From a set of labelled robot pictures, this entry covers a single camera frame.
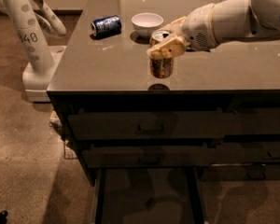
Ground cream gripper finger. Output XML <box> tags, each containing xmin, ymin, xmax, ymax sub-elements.
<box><xmin>147</xmin><ymin>35</ymin><xmax>186</xmax><ymax>60</ymax></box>
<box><xmin>161</xmin><ymin>16</ymin><xmax>186</xmax><ymax>35</ymax></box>

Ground orange soda can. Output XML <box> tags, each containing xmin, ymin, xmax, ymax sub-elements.
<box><xmin>149</xmin><ymin>30</ymin><xmax>174</xmax><ymax>78</ymax></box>

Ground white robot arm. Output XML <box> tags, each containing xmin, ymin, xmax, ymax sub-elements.
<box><xmin>147</xmin><ymin>0</ymin><xmax>280</xmax><ymax>60</ymax></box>

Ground blue soda can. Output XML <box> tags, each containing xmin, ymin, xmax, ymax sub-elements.
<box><xmin>91</xmin><ymin>15</ymin><xmax>121</xmax><ymax>37</ymax></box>

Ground dark drawer cabinet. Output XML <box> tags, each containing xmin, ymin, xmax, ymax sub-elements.
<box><xmin>46</xmin><ymin>0</ymin><xmax>280</xmax><ymax>189</ymax></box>

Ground top drawer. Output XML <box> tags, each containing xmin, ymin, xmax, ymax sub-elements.
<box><xmin>68</xmin><ymin>112</ymin><xmax>224</xmax><ymax>140</ymax></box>

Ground middle drawer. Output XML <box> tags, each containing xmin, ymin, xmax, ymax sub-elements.
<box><xmin>79</xmin><ymin>146</ymin><xmax>216</xmax><ymax>168</ymax></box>

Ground open bottom drawer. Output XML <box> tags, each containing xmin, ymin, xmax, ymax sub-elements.
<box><xmin>91</xmin><ymin>167</ymin><xmax>209</xmax><ymax>224</ymax></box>

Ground white bowl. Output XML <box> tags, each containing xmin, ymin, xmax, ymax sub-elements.
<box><xmin>132</xmin><ymin>13</ymin><xmax>163</xmax><ymax>38</ymax></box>

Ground dark right drawers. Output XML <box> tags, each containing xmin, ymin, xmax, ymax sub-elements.
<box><xmin>210</xmin><ymin>93</ymin><xmax>280</xmax><ymax>180</ymax></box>

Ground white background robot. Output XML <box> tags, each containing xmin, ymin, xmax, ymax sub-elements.
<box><xmin>0</xmin><ymin>0</ymin><xmax>66</xmax><ymax>102</ymax></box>

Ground black object on floor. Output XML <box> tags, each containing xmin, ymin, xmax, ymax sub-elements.
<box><xmin>0</xmin><ymin>210</ymin><xmax>8</xmax><ymax>224</ymax></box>

